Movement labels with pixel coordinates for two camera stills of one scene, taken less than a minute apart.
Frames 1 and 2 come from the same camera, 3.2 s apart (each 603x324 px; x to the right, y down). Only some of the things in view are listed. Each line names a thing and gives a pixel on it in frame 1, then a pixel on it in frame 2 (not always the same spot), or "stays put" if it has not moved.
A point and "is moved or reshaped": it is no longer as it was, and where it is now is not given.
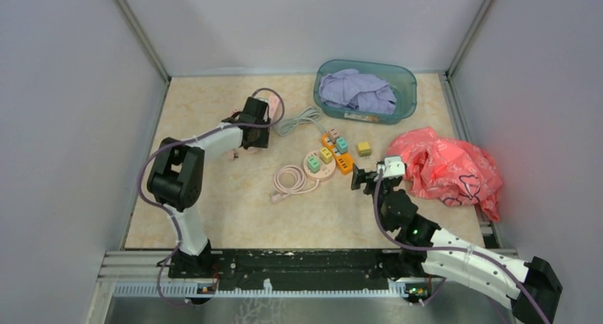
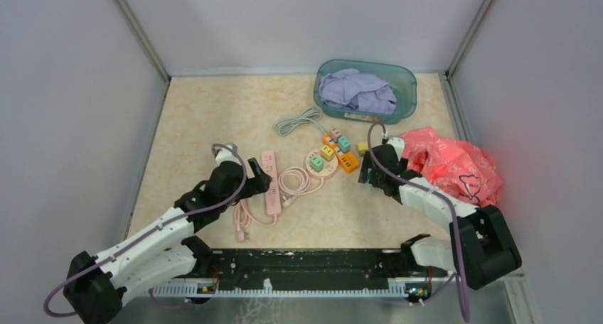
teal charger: x=341 y=146 stays put
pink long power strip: x=274 y=102 to x=272 y=195
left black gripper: x=262 y=141 to x=259 y=183
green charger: x=313 y=164 stays put
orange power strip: x=343 y=161 is moved or reshaped
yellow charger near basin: x=364 y=149 stays put
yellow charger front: x=326 y=155 stays put
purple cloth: x=353 y=89 stays put
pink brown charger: x=333 y=135 stays put
